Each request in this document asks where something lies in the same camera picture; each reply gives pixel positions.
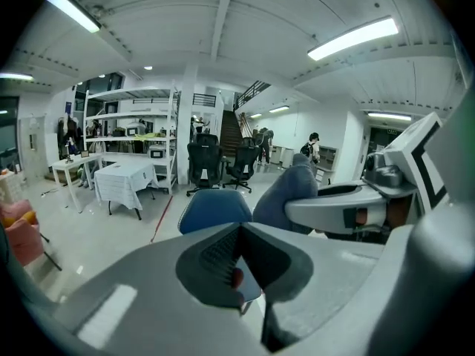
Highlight table with checked white tablecloth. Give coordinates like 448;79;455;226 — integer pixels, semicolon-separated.
94;160;160;222

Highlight white desk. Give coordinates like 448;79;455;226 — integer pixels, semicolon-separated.
50;153;104;214

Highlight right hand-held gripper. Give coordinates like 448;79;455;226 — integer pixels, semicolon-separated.
284;111;451;237

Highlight white plastic crate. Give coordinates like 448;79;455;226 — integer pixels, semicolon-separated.
0;171;27;205

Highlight brown staircase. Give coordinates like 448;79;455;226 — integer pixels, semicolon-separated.
220;110;246;156

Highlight white metal shelving rack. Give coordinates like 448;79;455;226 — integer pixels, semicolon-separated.
83;82;182;195

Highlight white low cabinets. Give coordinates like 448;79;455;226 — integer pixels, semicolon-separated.
270;145;298;166

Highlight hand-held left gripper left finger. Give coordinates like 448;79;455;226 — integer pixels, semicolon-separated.
47;222;270;356

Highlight clothes rack with garments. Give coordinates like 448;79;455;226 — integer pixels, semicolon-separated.
57;112;85;159

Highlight dark glass entrance door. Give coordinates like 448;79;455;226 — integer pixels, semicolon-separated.
0;95;20;172

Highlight dark double door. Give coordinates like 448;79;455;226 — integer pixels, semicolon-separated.
369;126;400;170

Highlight black stair railing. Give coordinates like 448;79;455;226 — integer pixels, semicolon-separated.
236;80;272;108

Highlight red floor tape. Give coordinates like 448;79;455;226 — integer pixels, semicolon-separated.
150;194;174;244

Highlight white door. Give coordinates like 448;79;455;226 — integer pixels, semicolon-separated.
19;115;48;185

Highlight pink fabric chair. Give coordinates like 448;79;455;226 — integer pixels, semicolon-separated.
0;198;63;272

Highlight black mesh office chair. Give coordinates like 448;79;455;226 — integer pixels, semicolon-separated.
186;133;226;198
222;137;261;194

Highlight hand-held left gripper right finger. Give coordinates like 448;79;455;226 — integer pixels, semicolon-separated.
240;222;387;352

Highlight cubby shelf unit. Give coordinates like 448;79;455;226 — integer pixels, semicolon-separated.
318;145;339;172

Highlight black balcony railing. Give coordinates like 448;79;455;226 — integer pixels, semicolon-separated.
192;93;217;108

